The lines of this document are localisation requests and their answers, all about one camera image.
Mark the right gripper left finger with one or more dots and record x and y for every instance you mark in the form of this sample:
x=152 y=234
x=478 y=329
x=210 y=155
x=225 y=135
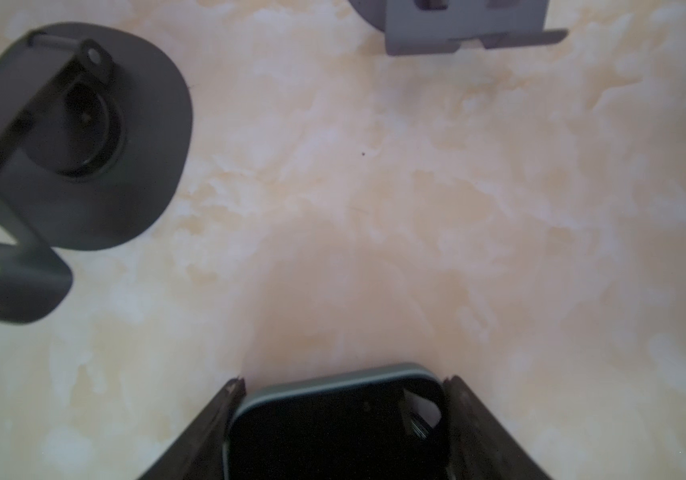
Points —
x=198 y=452

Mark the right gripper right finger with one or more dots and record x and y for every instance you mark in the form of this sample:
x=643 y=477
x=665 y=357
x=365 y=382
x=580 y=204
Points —
x=480 y=447

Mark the phone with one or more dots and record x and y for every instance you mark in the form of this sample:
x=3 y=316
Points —
x=388 y=422

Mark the grey stand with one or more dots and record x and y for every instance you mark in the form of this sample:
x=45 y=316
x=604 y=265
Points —
x=442 y=27
x=95 y=128

